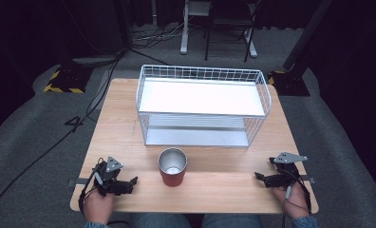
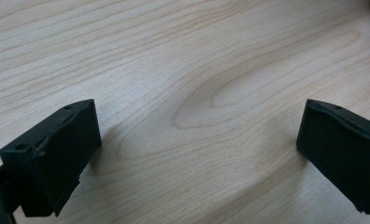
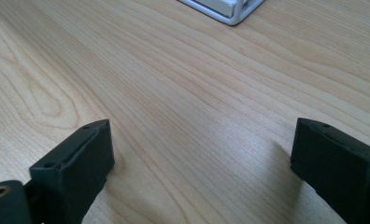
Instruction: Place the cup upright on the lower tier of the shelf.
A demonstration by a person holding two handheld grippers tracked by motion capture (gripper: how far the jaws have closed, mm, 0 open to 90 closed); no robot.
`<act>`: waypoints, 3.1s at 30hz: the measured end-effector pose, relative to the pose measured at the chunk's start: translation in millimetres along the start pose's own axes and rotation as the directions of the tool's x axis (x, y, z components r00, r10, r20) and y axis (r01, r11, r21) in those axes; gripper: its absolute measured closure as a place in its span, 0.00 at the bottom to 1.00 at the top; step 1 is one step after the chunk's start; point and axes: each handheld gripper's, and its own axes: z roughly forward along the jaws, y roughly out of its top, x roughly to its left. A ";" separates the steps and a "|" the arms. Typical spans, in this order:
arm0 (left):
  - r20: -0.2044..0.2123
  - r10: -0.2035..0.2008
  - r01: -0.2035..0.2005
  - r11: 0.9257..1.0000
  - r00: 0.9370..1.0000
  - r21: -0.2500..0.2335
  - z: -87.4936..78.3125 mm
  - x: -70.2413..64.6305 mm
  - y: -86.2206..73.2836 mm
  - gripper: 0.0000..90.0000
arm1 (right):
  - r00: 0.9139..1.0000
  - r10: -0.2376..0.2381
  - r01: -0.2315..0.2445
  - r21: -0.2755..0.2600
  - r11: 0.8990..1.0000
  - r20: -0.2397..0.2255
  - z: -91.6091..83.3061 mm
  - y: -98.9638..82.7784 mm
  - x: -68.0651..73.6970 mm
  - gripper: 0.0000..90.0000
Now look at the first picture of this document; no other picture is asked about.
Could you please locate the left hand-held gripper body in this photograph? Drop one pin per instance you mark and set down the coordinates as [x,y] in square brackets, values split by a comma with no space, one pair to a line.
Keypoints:
[108,180]

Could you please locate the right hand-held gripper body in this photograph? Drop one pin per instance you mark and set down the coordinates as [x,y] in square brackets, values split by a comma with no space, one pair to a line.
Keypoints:
[285,172]

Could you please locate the person's left hand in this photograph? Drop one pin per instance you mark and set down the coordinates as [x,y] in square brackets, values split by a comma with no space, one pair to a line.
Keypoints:
[97,205]

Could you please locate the person's right hand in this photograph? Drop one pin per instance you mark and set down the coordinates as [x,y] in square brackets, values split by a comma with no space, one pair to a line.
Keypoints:
[292,201]

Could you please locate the red cup with steel inside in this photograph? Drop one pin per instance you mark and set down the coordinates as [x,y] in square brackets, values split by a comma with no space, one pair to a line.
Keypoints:
[172,167]

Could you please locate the person's left leg in jeans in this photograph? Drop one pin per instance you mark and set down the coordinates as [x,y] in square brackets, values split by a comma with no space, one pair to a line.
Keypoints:
[160,221]

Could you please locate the person's leg in jeans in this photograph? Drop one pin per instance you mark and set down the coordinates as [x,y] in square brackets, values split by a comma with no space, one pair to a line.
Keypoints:
[233,221]
[160,221]

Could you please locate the person's left denim sleeve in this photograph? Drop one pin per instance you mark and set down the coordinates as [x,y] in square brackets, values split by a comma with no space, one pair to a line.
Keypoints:
[94,225]

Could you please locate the person's denim sleeve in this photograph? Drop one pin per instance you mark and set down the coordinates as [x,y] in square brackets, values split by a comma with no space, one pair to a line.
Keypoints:
[304,222]
[94,225]

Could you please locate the person's right leg in jeans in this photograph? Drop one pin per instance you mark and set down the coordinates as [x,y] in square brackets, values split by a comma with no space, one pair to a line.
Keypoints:
[233,221]

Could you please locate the person's right denim sleeve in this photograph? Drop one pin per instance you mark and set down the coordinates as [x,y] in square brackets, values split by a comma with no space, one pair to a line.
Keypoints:
[304,222]

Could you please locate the black striped stand base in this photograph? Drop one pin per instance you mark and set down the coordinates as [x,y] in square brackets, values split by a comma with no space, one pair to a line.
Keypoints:
[289,84]
[69,79]

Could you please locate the black slanted stand pole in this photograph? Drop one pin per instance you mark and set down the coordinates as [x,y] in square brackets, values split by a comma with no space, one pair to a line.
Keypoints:
[306,34]

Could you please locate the black folding chair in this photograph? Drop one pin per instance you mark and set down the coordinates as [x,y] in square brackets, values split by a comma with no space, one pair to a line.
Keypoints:
[230,20]

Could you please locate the white metal stand frame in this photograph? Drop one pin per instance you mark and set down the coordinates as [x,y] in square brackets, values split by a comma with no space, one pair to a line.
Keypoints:
[184,34]

